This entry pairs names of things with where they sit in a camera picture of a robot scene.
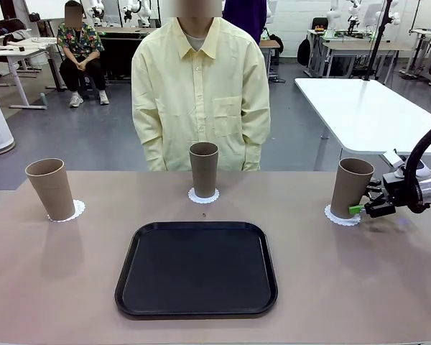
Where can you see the person in yellow shirt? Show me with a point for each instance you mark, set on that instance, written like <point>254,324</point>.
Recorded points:
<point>201,90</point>

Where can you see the white rounded table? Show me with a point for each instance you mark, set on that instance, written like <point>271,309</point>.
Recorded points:
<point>366,115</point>

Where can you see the white projection screen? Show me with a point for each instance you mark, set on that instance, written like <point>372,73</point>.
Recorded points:
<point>43,7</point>

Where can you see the black bag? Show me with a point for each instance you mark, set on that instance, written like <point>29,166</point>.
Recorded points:
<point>9,24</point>

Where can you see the black tripod stand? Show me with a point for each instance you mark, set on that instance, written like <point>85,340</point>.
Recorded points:
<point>379,39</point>

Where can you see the white height-adjustable desk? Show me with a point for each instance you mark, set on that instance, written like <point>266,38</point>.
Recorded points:
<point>18,79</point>

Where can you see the person's right forearm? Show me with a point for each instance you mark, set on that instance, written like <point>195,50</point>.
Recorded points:
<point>153,154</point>

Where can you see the black backpack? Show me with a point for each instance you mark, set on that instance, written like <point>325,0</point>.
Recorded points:
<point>303,50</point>

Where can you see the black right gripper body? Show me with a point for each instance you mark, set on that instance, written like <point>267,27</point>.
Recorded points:
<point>395,188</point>

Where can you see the person's left forearm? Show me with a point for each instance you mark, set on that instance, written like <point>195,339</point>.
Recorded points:
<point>253,154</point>

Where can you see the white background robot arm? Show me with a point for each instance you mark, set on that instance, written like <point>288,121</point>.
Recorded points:
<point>353,14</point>
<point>334,14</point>
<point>96,9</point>
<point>142,10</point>

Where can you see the dark lab desk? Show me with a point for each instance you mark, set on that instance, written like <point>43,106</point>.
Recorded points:
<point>118,50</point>

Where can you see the black plastic tray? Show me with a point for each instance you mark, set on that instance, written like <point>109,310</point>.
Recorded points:
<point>197,269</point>

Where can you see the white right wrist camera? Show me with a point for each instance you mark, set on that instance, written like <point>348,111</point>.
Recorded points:
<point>393,159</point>

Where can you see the brown paper cup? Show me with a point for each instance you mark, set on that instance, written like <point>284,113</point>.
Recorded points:
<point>350,187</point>
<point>204,172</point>
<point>54,194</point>

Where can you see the person in floral shirt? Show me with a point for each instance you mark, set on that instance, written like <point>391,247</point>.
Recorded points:
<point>80,46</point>

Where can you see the small teal bottle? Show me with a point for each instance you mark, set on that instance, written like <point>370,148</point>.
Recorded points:
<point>43,99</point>

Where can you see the person in purple top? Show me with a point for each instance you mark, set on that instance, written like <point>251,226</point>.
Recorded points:
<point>246,18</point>

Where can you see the small wooden side table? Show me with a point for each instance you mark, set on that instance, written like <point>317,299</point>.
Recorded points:
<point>272,45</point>

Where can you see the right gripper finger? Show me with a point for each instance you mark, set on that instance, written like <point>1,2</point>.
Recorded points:
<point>379,209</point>
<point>375,188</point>

